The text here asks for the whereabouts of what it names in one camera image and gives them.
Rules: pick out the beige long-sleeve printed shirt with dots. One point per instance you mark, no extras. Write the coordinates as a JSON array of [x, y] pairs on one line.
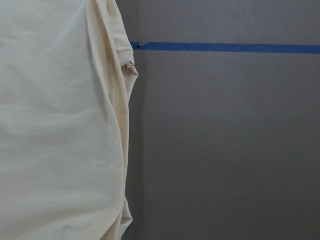
[[67, 72]]

